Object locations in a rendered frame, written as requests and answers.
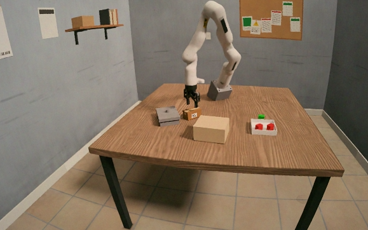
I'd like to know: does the light wooden cabinet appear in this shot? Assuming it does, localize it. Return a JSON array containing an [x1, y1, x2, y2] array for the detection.
[[193, 115, 229, 144]]

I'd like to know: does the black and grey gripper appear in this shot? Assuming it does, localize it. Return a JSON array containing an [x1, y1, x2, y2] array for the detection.
[[184, 84, 200, 108]]

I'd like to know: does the grey lid with small knob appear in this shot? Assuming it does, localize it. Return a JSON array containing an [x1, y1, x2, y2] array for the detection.
[[156, 106, 181, 122]]

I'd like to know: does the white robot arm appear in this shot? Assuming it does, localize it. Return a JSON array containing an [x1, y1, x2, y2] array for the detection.
[[182, 1, 241, 89]]

